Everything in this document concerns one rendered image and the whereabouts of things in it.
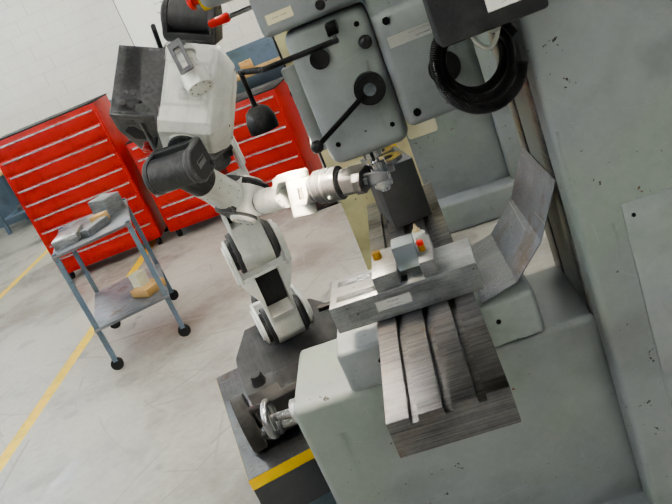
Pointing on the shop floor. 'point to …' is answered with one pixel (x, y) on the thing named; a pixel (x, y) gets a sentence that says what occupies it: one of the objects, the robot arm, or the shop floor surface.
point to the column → (611, 191)
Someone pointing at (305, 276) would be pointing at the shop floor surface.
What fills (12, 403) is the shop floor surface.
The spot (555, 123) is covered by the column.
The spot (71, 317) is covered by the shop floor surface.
